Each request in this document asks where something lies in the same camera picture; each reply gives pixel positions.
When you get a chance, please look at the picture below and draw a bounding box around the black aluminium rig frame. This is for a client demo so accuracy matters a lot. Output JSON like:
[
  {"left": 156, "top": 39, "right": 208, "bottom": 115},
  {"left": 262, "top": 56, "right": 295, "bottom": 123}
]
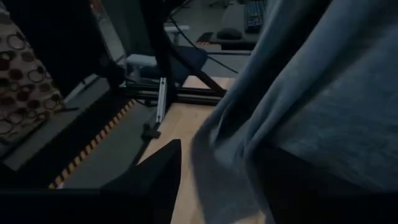
[{"left": 118, "top": 0, "right": 229, "bottom": 141}]

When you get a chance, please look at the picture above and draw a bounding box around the beige circle-patterned fabric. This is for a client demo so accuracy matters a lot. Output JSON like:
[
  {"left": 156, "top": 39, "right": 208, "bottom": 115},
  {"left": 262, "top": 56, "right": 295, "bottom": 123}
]
[{"left": 0, "top": 8, "right": 65, "bottom": 144}]

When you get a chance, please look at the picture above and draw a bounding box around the black keyboard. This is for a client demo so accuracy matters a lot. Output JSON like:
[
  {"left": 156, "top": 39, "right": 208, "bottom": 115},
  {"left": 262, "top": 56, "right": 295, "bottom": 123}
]
[{"left": 244, "top": 0, "right": 269, "bottom": 34}]

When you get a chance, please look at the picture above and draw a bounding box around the large black furniture panel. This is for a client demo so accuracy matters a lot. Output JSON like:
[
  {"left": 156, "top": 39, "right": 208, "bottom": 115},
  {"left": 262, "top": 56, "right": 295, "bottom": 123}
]
[{"left": 5, "top": 0, "right": 127, "bottom": 96}]

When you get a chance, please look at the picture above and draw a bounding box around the black computer mouse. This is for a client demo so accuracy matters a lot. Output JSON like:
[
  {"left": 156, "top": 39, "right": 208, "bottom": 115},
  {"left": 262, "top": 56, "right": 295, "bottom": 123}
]
[{"left": 216, "top": 27, "right": 244, "bottom": 41}]

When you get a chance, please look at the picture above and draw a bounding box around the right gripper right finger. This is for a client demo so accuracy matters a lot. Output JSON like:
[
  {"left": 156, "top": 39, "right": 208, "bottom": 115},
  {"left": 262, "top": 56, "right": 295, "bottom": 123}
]
[{"left": 253, "top": 144, "right": 371, "bottom": 224}]

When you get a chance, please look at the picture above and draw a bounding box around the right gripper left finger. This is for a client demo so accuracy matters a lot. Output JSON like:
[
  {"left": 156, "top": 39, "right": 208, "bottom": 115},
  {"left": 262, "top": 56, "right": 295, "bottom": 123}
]
[{"left": 99, "top": 139, "right": 183, "bottom": 224}]

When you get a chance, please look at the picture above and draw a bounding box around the low black desk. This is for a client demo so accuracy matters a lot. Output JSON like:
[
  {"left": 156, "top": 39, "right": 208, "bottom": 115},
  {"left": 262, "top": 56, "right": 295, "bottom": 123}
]
[{"left": 195, "top": 2, "right": 264, "bottom": 51}]

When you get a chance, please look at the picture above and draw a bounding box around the light grey garment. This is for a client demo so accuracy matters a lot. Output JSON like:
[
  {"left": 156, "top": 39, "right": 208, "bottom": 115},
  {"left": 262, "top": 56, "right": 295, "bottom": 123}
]
[{"left": 190, "top": 0, "right": 398, "bottom": 224}]

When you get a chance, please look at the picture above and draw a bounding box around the long black desk cable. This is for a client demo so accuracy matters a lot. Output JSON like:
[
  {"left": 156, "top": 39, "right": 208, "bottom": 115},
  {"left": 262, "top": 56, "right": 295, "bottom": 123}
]
[{"left": 167, "top": 17, "right": 240, "bottom": 75}]

